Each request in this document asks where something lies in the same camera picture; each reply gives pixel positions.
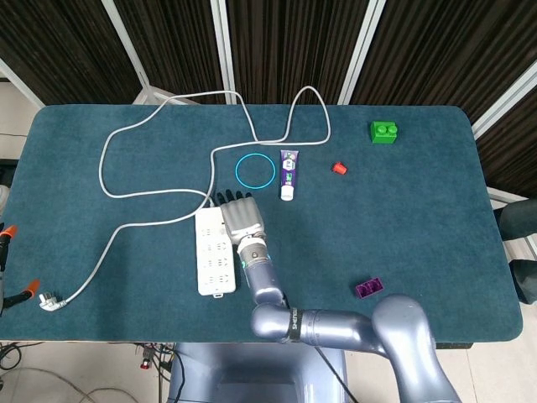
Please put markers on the red silver floor connector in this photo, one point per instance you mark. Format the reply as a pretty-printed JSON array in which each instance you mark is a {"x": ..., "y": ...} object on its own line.
[{"x": 145, "y": 363}]

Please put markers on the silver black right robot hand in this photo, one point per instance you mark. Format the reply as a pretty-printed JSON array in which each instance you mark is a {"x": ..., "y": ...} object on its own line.
[{"x": 243, "y": 220}]

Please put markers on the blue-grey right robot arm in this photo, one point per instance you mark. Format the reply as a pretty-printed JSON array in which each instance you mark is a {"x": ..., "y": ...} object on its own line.
[{"x": 335, "y": 331}]

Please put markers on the small red cap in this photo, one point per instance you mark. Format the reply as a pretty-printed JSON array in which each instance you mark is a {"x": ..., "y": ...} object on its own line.
[{"x": 339, "y": 168}]

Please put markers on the green building block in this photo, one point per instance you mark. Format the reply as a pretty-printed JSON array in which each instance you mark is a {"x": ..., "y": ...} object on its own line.
[{"x": 384, "y": 136}]

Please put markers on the teal fabric table mat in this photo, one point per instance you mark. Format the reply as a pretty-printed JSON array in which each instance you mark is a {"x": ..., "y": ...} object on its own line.
[{"x": 419, "y": 210}]

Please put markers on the purple toothpaste tube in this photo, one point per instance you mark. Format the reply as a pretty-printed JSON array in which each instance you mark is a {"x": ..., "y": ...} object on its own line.
[{"x": 289, "y": 168}]

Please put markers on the white power strip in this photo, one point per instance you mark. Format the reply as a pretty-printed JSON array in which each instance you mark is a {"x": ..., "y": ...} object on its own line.
[{"x": 210, "y": 268}]

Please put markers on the white partition post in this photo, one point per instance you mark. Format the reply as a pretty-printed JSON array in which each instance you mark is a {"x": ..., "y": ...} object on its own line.
[
  {"x": 221, "y": 42},
  {"x": 503, "y": 101},
  {"x": 126, "y": 42},
  {"x": 363, "y": 42},
  {"x": 21, "y": 85}
]

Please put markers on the purple building block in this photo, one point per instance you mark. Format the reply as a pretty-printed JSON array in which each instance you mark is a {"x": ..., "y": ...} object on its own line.
[{"x": 369, "y": 289}]

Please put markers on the black clamp orange tip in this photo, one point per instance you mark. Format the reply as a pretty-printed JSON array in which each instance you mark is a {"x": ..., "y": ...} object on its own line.
[
  {"x": 32, "y": 286},
  {"x": 10, "y": 231}
]

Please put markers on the dark clad person leg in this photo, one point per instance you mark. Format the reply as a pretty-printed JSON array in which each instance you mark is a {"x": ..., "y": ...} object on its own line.
[
  {"x": 520, "y": 220},
  {"x": 526, "y": 285}
]

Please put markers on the blue-grey robot torso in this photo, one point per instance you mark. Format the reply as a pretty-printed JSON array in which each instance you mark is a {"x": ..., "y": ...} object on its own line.
[{"x": 226, "y": 369}]

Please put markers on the dark slatted partition panel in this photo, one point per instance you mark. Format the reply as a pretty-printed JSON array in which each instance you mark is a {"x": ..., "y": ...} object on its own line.
[
  {"x": 516, "y": 159},
  {"x": 440, "y": 50},
  {"x": 63, "y": 42},
  {"x": 293, "y": 42},
  {"x": 176, "y": 42}
]

